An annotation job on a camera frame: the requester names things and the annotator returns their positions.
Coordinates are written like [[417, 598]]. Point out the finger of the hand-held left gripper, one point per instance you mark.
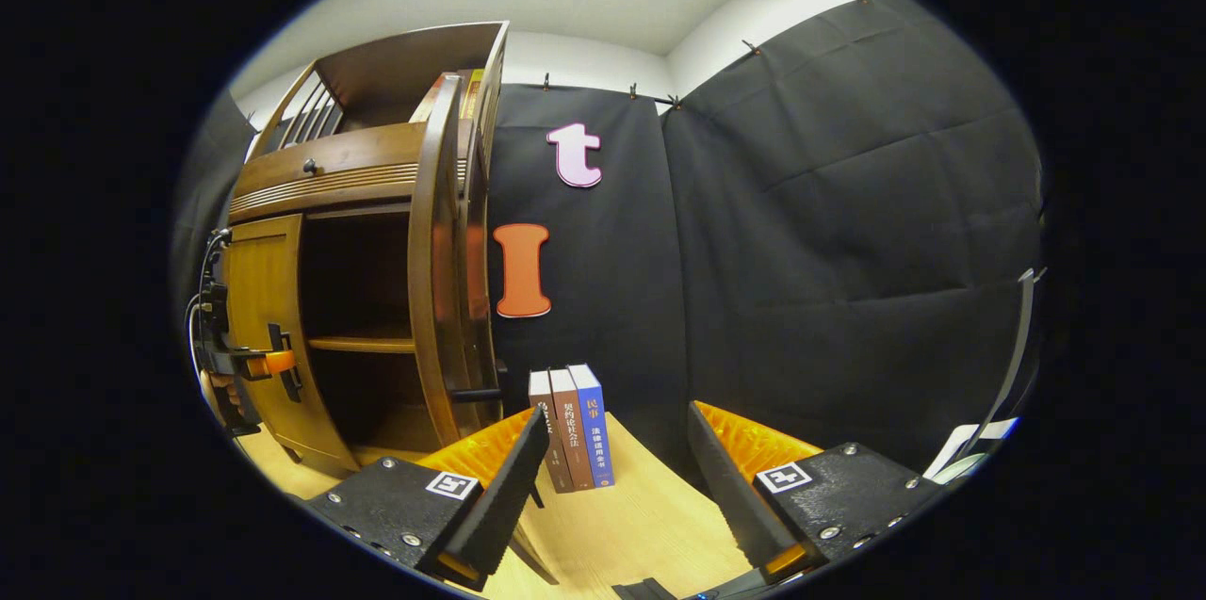
[[278, 363]]

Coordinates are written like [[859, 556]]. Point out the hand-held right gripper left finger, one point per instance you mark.
[[499, 506]]

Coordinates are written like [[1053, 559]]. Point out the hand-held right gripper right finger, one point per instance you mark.
[[735, 506]]

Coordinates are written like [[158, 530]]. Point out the wooden shoe cabinet door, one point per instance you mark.
[[429, 251], [259, 280]]

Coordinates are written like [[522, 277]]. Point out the wooden double-door shoe cabinet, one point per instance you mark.
[[377, 72]]

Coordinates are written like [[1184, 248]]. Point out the wooden cabinet inner shelf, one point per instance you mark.
[[363, 345]]

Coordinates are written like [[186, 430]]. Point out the wooden cabinet drawer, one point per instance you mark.
[[330, 162]]

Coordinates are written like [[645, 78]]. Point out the blue thick book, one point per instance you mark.
[[594, 426]]

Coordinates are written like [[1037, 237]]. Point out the black backdrop cloth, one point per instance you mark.
[[848, 204]]

